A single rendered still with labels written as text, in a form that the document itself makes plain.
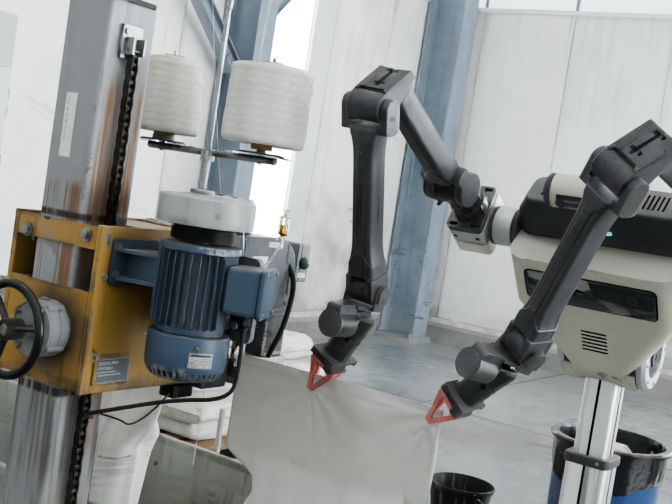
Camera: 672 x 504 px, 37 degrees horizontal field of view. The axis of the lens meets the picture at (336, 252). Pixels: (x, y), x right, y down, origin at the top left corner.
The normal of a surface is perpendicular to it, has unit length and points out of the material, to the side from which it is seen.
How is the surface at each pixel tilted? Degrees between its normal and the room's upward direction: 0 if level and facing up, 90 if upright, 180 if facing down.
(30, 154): 90
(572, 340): 130
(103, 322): 90
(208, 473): 90
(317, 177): 90
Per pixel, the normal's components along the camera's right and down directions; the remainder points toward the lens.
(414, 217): -0.54, -0.04
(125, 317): 0.83, 0.16
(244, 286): -0.16, 0.04
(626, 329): -0.51, 0.61
